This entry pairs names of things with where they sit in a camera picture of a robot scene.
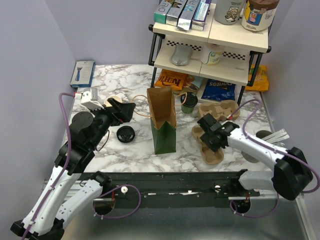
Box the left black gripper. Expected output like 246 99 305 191
88 98 136 150

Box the green paper cup stack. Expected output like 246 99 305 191
104 95 123 107

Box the black plastic lid stack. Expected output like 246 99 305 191
116 125 136 143

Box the brown pulp cup carrier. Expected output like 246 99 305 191
197 100 241 121
191 125 224 165

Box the single green paper cup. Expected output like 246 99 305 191
181 104 195 114

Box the single black plastic lid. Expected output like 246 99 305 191
182 92 198 107

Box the brown paper bag green side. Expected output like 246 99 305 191
136 86 178 155

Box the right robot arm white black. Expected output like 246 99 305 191
197 113 313 201

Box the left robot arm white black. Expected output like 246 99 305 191
10 98 136 240

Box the blue doritos chips bag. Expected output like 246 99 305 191
201 79 236 102

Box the blue razor package box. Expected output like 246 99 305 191
70 60 96 88

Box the grey cup with straws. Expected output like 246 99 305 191
241 128 290 163

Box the orange kettle chips bag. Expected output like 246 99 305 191
154 69 188 91

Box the yellow snack bag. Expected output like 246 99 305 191
245 65 269 92

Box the white paper roll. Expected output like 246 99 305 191
200 43 225 66

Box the cream black tiered shelf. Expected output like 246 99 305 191
148 3 271 103

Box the teal toothpaste box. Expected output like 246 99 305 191
153 0 175 24

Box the silver blue toothpaste box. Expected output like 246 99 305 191
177 0 200 31

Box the white blue toothpaste box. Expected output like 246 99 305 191
191 0 212 31

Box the grey cartoon mug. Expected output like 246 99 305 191
213 0 246 25

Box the white cartoon canister brown lid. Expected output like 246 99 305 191
241 0 280 32

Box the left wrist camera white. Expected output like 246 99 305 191
74 87 105 112

